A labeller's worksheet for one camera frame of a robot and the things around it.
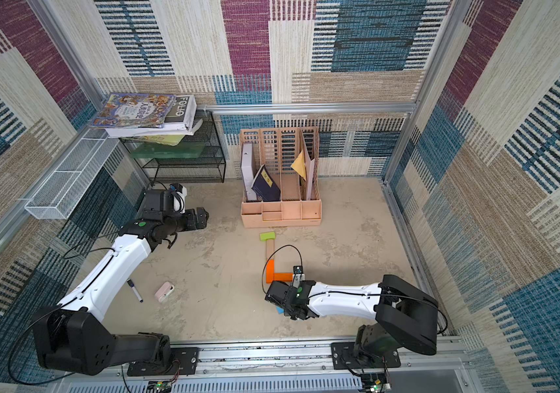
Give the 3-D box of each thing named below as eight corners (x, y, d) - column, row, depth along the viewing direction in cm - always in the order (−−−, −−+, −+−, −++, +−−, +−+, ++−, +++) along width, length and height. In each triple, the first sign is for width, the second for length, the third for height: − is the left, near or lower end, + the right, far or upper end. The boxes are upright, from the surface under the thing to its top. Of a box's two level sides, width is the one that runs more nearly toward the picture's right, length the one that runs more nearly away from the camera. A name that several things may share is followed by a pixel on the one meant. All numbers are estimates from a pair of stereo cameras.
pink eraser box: (154, 298, 86) (151, 296, 84) (167, 283, 90) (164, 280, 88) (163, 303, 85) (160, 301, 83) (175, 287, 89) (173, 285, 87)
